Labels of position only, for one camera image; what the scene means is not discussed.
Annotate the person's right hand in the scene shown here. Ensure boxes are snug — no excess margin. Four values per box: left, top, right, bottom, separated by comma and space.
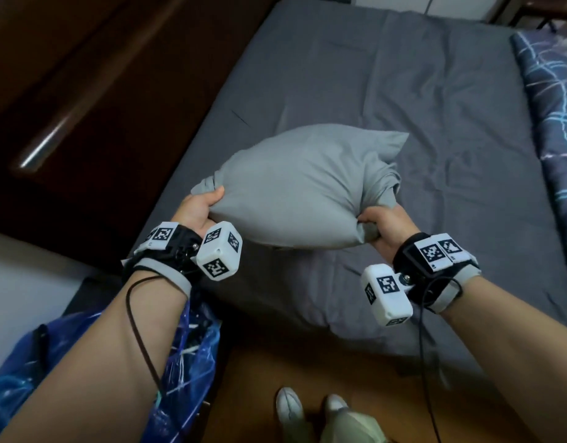
357, 203, 421, 266

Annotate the person's left hand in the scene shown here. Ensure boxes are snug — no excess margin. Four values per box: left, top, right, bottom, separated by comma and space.
171, 185, 225, 238

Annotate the grey pillowcase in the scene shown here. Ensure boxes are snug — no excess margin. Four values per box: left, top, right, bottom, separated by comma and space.
190, 123, 409, 250

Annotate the person's right forearm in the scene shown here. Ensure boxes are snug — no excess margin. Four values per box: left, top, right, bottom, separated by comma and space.
442, 276, 567, 443

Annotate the person's left forearm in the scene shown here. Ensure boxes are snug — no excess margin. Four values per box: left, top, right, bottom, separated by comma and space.
0, 269, 192, 443

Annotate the person's right shoe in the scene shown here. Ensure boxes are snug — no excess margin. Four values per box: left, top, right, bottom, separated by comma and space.
325, 394, 349, 416

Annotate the person's shoe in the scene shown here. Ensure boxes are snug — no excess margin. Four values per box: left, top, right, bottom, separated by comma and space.
325, 394, 349, 416
276, 387, 305, 425

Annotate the person's right leg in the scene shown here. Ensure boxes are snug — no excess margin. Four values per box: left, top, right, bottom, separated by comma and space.
320, 410, 388, 443

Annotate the person's leg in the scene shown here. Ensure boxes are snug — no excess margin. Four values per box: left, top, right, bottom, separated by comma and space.
278, 421, 317, 443
320, 410, 388, 443

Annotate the person's left shoe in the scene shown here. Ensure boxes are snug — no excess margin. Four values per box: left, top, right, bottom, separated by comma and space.
276, 387, 305, 425

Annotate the person's left leg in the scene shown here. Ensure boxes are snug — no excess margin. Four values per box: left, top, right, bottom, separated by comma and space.
278, 421, 317, 443

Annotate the carved brown wooden headboard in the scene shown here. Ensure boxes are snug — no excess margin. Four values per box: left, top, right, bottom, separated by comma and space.
0, 0, 280, 273

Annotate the blue plastic bag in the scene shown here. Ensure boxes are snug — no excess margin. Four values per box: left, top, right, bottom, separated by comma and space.
0, 299, 222, 443

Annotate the navy patterned quilt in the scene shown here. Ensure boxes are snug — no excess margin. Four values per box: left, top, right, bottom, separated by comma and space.
509, 30, 567, 291

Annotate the brown wooden chair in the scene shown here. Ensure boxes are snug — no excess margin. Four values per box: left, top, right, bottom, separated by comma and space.
488, 0, 567, 33

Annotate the black marker-tagged wrist strap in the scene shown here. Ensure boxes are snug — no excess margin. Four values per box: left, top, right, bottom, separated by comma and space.
122, 221, 203, 298
393, 233, 481, 314

